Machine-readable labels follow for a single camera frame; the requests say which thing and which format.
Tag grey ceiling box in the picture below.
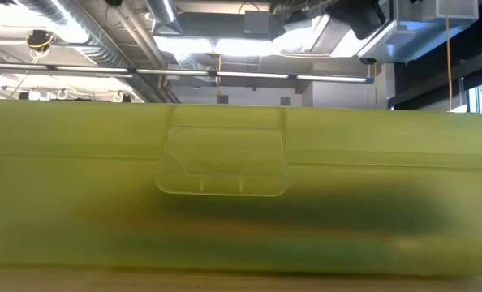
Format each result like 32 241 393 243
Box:
243 10 271 36

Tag yellow-green translucent supply box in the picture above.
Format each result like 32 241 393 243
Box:
0 99 482 281

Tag black yellow cord reel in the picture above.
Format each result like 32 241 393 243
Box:
25 28 55 53

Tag long ceiling light bar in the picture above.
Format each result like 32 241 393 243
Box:
0 62 375 85

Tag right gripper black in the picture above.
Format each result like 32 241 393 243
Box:
325 0 388 41

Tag short silver round duct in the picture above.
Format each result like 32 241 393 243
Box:
145 0 183 36

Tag silver rectangular ventilation duct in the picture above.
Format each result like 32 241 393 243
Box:
356 0 480 64

